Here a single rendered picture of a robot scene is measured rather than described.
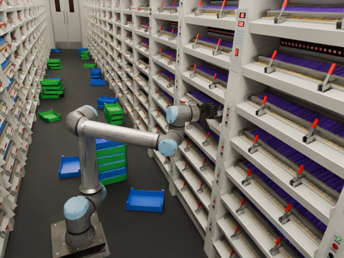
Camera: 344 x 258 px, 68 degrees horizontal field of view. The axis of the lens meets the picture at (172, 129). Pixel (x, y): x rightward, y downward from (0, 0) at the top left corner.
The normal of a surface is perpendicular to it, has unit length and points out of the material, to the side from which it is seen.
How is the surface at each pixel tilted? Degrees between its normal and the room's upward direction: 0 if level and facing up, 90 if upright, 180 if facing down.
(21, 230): 0
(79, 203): 4
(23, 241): 0
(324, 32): 108
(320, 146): 18
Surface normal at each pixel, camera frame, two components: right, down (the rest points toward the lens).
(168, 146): -0.16, 0.40
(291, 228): -0.24, -0.83
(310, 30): -0.90, 0.38
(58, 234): 0.04, -0.91
